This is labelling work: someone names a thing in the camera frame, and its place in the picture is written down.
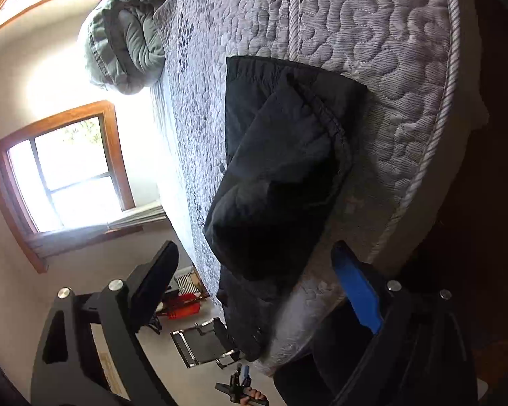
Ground person's left hand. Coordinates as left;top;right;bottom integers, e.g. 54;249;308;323
239;388;268;406

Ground black pants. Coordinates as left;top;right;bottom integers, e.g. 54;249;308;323
204;56;368;361

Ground grey quilted bed cover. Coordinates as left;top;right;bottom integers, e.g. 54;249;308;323
153;0;460;374

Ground grey-green folded duvet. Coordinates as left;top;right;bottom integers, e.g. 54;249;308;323
78;0;165;95

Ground black chrome chair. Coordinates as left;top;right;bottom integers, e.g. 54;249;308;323
170;317;240;369

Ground red bag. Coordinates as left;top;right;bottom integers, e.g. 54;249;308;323
165;293;201;320

